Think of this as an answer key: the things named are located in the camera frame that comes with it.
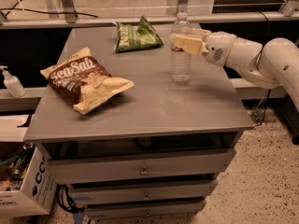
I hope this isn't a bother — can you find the green chip bag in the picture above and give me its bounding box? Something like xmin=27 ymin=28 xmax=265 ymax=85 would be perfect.
xmin=114 ymin=17 xmax=164 ymax=53

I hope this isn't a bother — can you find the white cardboard box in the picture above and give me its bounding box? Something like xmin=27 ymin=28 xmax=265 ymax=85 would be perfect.
xmin=0 ymin=115 xmax=57 ymax=218

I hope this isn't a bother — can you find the black cable bundle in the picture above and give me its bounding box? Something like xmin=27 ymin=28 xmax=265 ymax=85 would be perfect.
xmin=55 ymin=184 xmax=86 ymax=215

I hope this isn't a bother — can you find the black floor cable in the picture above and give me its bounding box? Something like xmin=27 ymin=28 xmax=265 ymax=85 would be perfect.
xmin=0 ymin=7 xmax=99 ymax=19

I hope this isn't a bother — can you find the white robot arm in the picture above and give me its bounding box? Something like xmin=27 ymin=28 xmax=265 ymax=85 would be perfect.
xmin=170 ymin=29 xmax=299 ymax=110

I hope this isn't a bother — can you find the sea salt chip bag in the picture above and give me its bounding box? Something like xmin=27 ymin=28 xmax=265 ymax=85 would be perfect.
xmin=40 ymin=47 xmax=134 ymax=115

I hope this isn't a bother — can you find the clear plastic water bottle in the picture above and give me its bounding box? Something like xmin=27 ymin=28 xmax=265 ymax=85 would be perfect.
xmin=170 ymin=12 xmax=192 ymax=84

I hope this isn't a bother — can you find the metal frame rail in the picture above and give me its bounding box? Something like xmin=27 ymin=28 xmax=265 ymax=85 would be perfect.
xmin=0 ymin=11 xmax=299 ymax=30

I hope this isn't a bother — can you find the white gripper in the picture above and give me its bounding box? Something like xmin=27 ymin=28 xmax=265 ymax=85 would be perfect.
xmin=172 ymin=28 xmax=237 ymax=66

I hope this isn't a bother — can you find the white pump bottle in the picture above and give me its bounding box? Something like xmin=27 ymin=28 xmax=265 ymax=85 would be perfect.
xmin=0 ymin=65 xmax=25 ymax=98

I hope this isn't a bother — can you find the grey drawer cabinet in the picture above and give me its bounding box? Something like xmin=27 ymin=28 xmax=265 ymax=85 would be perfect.
xmin=24 ymin=27 xmax=253 ymax=220

